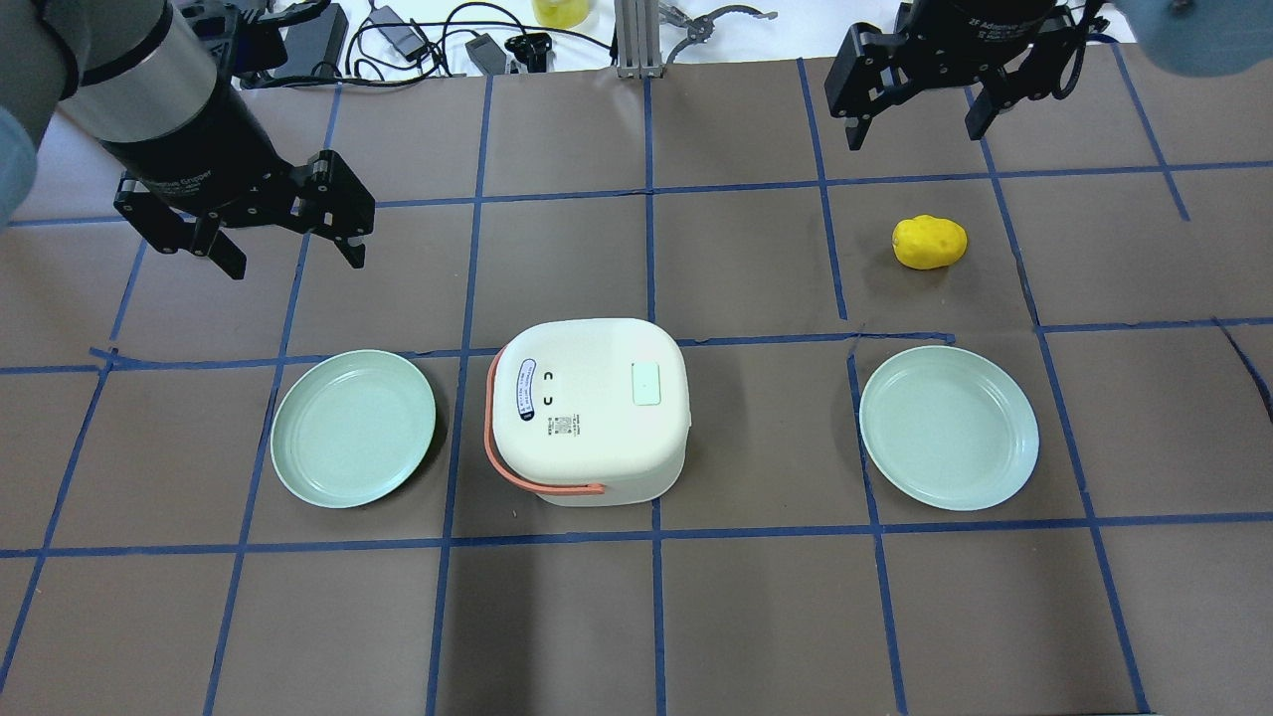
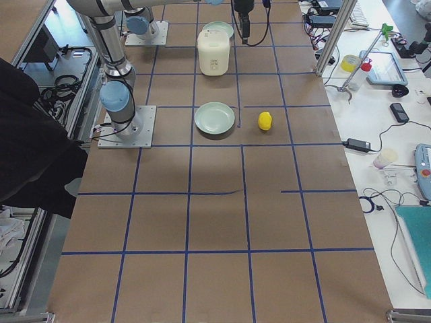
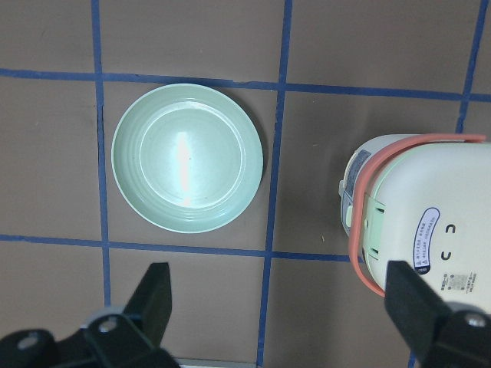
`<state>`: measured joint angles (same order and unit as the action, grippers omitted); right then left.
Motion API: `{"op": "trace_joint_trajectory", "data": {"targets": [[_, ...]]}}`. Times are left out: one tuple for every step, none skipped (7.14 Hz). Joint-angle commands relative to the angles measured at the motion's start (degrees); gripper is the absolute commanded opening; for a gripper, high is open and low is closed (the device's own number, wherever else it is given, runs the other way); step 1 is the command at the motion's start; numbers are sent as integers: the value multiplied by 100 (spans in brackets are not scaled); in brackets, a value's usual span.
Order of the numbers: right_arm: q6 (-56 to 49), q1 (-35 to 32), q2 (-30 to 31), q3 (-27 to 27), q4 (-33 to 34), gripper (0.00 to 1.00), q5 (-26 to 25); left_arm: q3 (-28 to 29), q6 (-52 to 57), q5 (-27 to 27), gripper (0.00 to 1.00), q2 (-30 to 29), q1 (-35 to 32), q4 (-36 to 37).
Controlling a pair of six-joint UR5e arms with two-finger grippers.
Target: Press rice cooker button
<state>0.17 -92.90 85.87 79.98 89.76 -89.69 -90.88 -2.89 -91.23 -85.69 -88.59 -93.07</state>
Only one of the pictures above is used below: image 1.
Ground left green plate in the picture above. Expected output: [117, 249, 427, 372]
[270, 349, 438, 510]

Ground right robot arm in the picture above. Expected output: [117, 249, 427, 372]
[824, 1, 1272, 152]

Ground black cable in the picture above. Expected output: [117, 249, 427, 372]
[342, 0, 617, 87]

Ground right green plate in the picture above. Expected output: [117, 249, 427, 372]
[859, 345, 1040, 512]

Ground black flat box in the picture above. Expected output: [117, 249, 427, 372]
[274, 3, 348, 79]

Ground green plate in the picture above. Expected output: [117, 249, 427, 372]
[859, 345, 1040, 512]
[270, 349, 438, 510]

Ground white rice cooker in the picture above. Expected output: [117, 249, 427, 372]
[482, 317, 693, 507]

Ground yellow toy potato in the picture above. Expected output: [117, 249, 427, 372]
[891, 217, 970, 270]

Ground grey metal claw tool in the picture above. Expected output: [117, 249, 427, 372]
[656, 1, 779, 65]

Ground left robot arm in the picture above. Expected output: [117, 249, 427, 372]
[1, 1, 376, 279]

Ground aluminium frame post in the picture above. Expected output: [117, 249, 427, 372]
[614, 0, 665, 79]

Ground yellow cup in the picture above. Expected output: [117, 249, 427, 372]
[531, 0, 591, 29]

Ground black power adapter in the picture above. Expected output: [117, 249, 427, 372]
[368, 5, 429, 61]

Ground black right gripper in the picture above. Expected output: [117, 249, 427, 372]
[824, 1, 1080, 152]

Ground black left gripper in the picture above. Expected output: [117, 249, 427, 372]
[60, 10, 377, 280]

